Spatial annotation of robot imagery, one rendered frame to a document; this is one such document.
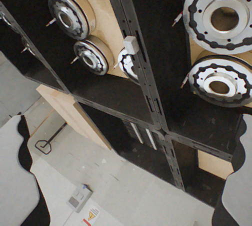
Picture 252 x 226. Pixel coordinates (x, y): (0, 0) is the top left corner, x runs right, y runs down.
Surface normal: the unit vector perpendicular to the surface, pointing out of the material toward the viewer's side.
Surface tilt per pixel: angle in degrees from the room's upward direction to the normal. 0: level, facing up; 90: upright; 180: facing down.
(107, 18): 0
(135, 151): 90
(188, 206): 90
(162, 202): 90
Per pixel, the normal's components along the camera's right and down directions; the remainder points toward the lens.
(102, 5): -0.55, 0.73
